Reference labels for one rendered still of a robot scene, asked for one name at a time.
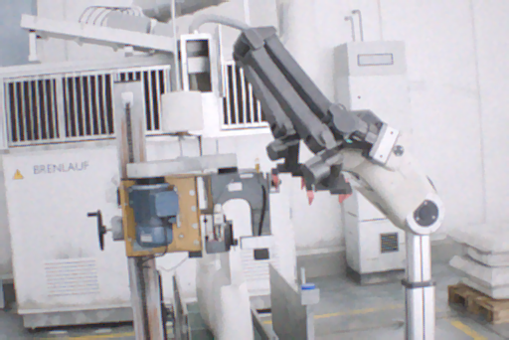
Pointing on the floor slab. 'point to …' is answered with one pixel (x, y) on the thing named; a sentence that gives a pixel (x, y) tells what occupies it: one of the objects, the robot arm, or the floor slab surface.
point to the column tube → (128, 181)
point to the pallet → (479, 302)
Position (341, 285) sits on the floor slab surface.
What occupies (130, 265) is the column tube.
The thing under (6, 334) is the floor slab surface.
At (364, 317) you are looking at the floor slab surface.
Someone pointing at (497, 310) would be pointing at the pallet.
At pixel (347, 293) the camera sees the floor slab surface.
